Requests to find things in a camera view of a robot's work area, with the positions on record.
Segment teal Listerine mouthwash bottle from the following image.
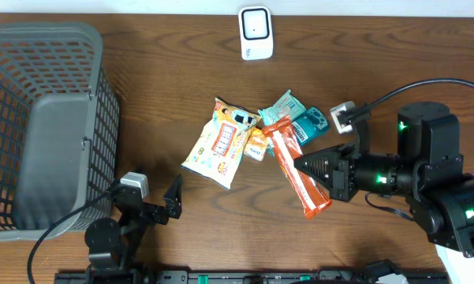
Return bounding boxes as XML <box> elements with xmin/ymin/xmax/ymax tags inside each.
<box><xmin>292</xmin><ymin>106</ymin><xmax>330</xmax><ymax>146</ymax></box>

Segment red Top chocolate bar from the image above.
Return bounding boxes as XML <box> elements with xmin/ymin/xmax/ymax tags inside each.
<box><xmin>261</xmin><ymin>115</ymin><xmax>333</xmax><ymax>220</ymax></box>

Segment yellow snack bag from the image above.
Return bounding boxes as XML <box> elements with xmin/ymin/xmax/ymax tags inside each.
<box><xmin>181</xmin><ymin>98</ymin><xmax>261</xmax><ymax>190</ymax></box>

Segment light teal wipes packet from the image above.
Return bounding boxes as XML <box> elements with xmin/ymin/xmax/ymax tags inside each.
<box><xmin>258</xmin><ymin>89</ymin><xmax>307</xmax><ymax>125</ymax></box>

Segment small orange snack packet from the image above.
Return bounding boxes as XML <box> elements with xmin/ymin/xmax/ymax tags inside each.
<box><xmin>244</xmin><ymin>129</ymin><xmax>268</xmax><ymax>162</ymax></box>

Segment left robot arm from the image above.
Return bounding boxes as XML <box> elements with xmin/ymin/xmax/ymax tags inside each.
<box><xmin>84</xmin><ymin>172</ymin><xmax>183</xmax><ymax>284</ymax></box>

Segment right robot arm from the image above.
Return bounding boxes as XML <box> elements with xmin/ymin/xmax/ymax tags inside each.
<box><xmin>294</xmin><ymin>102</ymin><xmax>474</xmax><ymax>283</ymax></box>

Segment white barcode scanner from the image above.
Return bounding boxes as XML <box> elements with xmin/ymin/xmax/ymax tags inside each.
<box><xmin>238</xmin><ymin>6</ymin><xmax>274</xmax><ymax>61</ymax></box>

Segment grey plastic shopping basket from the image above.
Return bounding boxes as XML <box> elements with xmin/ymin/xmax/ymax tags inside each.
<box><xmin>0</xmin><ymin>22</ymin><xmax>120</xmax><ymax>241</ymax></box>

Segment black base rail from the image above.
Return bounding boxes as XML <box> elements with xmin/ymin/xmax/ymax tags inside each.
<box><xmin>54</xmin><ymin>270</ymin><xmax>450</xmax><ymax>284</ymax></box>

